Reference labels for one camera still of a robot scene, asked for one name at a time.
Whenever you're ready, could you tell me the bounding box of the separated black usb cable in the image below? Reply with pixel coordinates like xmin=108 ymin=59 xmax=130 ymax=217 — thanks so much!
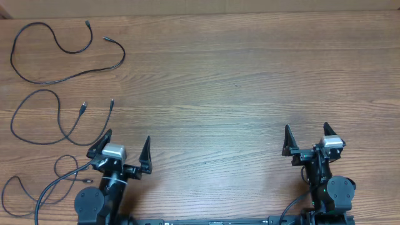
xmin=9 ymin=19 xmax=126 ymax=85

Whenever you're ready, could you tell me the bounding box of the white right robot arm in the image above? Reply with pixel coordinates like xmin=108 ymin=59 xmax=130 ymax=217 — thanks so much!
xmin=279 ymin=122 xmax=356 ymax=225

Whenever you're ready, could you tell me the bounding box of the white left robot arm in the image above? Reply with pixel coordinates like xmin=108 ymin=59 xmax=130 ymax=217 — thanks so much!
xmin=74 ymin=130 xmax=153 ymax=225

